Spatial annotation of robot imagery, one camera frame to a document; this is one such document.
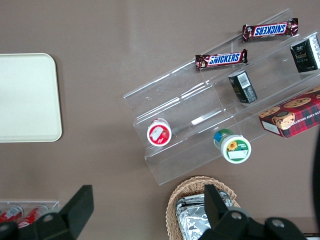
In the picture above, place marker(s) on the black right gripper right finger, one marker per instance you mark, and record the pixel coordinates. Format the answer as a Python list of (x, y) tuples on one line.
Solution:
[(220, 215)]

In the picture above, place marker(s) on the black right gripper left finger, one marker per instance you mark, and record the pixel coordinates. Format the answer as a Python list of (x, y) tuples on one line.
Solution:
[(72, 215)]

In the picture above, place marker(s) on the light tan wicker basket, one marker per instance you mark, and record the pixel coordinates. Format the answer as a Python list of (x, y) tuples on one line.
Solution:
[(172, 207)]

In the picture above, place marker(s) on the cream plastic serving tray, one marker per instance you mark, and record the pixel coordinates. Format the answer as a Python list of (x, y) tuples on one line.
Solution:
[(25, 100)]

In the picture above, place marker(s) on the clear acrylic bottle rack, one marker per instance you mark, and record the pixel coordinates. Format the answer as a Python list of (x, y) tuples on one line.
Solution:
[(53, 203)]

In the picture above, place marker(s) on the silver foil packet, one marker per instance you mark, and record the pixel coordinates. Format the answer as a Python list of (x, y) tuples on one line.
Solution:
[(192, 222), (190, 200)]

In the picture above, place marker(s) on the green sunflower lid cup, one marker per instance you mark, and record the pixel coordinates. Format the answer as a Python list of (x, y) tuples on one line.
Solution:
[(236, 150)]

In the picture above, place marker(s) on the red lid yogurt cup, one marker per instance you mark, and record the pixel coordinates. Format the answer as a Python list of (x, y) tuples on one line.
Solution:
[(159, 135)]

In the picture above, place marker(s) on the red tartan cookie box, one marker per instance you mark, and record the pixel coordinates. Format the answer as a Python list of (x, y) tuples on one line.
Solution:
[(292, 117)]

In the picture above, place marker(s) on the small black carton box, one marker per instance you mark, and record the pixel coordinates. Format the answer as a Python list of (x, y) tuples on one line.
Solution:
[(243, 87), (305, 55)]

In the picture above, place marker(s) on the clear acrylic stepped shelf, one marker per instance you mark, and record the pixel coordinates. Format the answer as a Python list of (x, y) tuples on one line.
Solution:
[(175, 87)]

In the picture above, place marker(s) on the Snickers chocolate bar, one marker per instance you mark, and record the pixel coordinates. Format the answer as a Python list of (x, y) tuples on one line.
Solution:
[(270, 30), (222, 59)]

